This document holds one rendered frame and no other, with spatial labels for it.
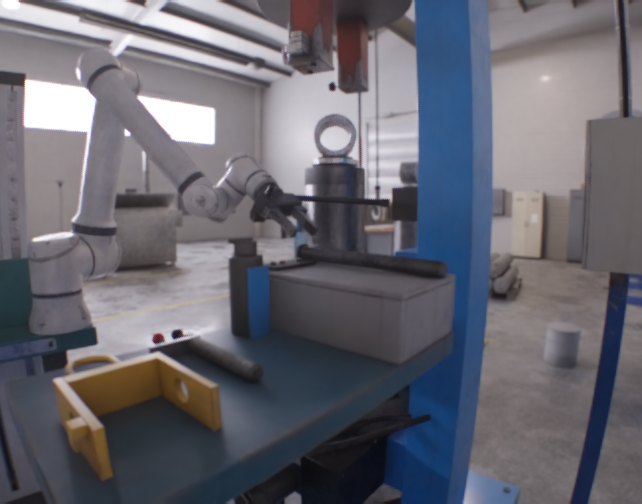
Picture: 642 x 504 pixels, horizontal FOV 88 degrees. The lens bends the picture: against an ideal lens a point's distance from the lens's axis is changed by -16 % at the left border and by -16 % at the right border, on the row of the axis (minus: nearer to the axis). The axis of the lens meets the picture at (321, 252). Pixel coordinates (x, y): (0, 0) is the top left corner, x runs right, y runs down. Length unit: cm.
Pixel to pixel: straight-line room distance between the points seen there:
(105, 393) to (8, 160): 101
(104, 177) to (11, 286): 45
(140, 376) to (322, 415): 26
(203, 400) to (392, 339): 34
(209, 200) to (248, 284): 31
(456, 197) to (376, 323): 48
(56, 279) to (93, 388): 73
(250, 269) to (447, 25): 82
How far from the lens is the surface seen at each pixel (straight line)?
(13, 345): 129
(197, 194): 104
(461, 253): 105
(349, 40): 167
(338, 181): 129
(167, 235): 935
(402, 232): 263
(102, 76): 125
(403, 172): 267
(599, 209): 116
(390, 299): 67
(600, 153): 117
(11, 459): 171
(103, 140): 138
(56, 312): 128
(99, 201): 138
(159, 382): 61
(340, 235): 130
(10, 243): 144
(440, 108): 110
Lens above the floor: 133
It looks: 7 degrees down
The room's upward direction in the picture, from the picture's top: straight up
